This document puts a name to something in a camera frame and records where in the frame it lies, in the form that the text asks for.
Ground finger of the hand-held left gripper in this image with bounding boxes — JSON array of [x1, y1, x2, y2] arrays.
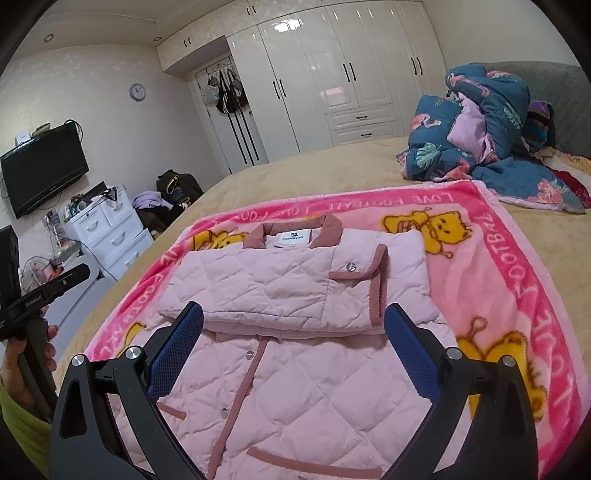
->
[[44, 264, 92, 298]]

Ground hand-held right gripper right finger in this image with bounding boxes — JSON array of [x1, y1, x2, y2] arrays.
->
[[383, 302, 539, 480]]

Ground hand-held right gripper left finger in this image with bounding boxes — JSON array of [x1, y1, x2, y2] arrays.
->
[[48, 301, 206, 480]]

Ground pink quilted jacket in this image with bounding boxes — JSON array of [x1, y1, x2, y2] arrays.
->
[[122, 213, 467, 480]]

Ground person's left forearm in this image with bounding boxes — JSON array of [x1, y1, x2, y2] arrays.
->
[[0, 383, 52, 478]]

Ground pile of dark clothes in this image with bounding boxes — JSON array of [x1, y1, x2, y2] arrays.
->
[[137, 203, 186, 234]]

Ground person's left hand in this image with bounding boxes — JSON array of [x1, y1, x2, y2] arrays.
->
[[0, 324, 60, 409]]

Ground small desk fan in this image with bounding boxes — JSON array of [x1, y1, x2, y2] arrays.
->
[[21, 257, 52, 296]]

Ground pile of desk clutter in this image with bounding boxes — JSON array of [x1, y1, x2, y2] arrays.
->
[[44, 210, 84, 268]]

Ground white drawer cabinet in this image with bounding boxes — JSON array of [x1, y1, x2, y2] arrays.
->
[[62, 187, 155, 280]]

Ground cluster of small bottles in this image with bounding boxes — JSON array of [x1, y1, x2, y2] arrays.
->
[[60, 194, 92, 223]]

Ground black angular item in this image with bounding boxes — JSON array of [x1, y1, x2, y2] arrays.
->
[[87, 182, 119, 204]]

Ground pink printed blanket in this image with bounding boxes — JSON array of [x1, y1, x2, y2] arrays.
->
[[85, 179, 566, 480]]

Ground light purple garment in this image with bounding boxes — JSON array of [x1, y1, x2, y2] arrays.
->
[[133, 190, 163, 211]]

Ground black flat television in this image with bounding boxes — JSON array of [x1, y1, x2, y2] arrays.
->
[[0, 122, 90, 220]]

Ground bed with beige bedspread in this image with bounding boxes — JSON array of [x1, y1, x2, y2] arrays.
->
[[53, 134, 591, 462]]

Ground blue flamingo print quilt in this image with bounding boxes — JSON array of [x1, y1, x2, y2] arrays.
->
[[396, 62, 587, 215]]

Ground white door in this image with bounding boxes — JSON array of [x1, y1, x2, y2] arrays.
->
[[191, 62, 269, 176]]

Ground red cream printed cloth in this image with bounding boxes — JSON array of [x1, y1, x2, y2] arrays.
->
[[531, 148, 591, 208]]

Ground black hanging bag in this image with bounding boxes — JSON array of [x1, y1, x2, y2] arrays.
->
[[216, 70, 260, 168]]

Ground purple striped cloth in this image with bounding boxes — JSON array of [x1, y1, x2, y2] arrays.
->
[[526, 99, 558, 153]]

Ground grey quilted headboard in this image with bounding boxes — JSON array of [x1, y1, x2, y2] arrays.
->
[[480, 60, 591, 155]]

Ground white wardrobe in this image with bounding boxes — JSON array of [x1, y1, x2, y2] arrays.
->
[[157, 0, 448, 176]]

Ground dark handbag with brown handles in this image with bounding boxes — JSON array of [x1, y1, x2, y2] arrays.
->
[[156, 170, 204, 205]]

